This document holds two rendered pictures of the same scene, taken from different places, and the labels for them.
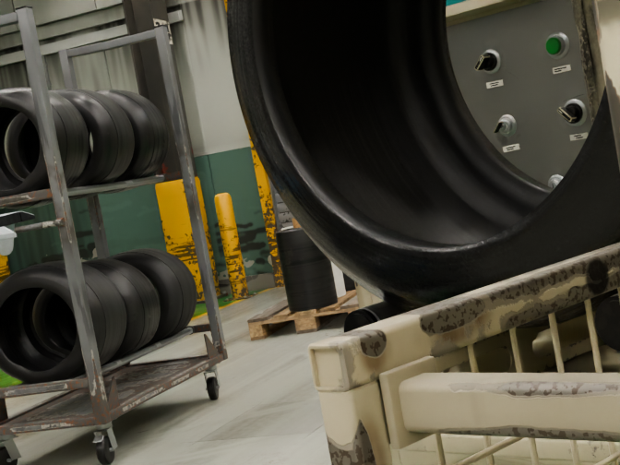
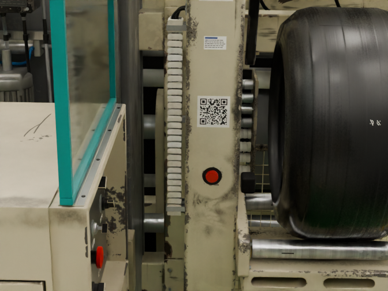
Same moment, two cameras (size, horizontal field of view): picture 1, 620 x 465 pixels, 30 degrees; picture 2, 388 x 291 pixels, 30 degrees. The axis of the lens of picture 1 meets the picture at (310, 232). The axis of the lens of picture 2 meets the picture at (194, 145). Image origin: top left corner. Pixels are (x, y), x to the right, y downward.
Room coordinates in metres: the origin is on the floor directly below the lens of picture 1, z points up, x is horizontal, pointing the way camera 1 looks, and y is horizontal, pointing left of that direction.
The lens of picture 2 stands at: (2.53, 0.71, 1.69)
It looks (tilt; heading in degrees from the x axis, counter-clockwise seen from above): 19 degrees down; 225
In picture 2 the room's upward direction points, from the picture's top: 1 degrees clockwise
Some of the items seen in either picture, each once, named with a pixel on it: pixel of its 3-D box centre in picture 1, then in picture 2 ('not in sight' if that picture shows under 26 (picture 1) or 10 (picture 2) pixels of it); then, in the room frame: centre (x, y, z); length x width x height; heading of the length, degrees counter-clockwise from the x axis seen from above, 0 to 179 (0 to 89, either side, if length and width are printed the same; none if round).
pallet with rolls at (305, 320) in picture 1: (319, 265); not in sight; (8.26, -0.02, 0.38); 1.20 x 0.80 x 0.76; 164
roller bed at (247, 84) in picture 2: not in sight; (222, 122); (1.00, -0.68, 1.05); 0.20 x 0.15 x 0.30; 134
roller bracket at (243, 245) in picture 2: not in sight; (240, 223); (1.25, -0.38, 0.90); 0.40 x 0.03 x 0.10; 44
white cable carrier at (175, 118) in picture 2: not in sight; (176, 119); (1.39, -0.46, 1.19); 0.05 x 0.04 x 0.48; 44
